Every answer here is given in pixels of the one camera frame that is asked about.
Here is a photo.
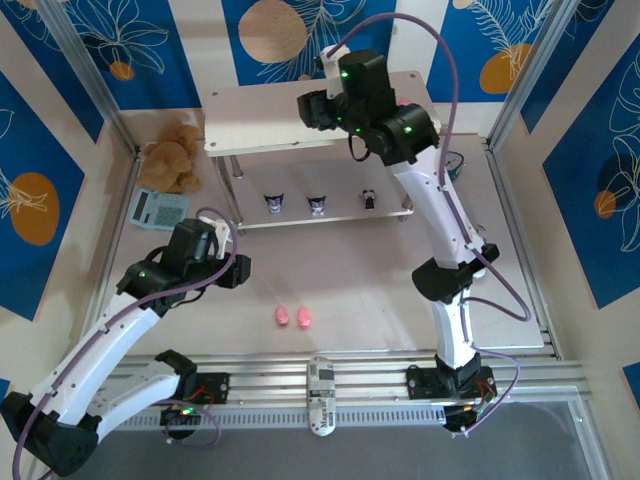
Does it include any white two-tier shelf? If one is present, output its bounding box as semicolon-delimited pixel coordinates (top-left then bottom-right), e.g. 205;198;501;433
203;69;442;238

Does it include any light blue calculator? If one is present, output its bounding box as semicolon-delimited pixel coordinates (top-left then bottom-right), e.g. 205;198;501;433
129;189;193;232

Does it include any brown plush toy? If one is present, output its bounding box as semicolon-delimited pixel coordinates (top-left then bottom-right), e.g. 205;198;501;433
137;121;204;195

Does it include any black controller board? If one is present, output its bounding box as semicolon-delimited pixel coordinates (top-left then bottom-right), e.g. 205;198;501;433
442;403;484;437
159;402;202;441

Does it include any silver oval label tag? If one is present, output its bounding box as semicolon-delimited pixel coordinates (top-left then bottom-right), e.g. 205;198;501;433
305;353;336;438

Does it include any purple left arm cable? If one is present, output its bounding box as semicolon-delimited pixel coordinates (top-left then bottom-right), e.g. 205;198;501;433
12;208;239;479

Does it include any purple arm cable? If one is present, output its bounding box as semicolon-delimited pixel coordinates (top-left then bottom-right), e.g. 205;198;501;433
329;13;531;440
12;208;239;479

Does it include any aluminium side rail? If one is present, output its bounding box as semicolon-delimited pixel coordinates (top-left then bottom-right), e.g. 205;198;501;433
483;139;560;360
69;152;144;371

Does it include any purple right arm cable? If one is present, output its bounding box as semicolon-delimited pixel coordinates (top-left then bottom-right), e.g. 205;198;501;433
329;13;531;440

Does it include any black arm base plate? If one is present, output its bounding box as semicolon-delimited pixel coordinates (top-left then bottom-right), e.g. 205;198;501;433
192;372;231;405
406;366;496;401

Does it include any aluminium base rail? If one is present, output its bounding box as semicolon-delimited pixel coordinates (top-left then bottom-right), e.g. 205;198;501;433
47;352;586;434

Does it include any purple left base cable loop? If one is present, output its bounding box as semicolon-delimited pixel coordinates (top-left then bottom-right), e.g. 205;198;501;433
163;403;222;447

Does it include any aluminium frame post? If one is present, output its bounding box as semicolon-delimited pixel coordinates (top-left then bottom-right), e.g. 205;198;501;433
35;0;142;159
485;0;586;151

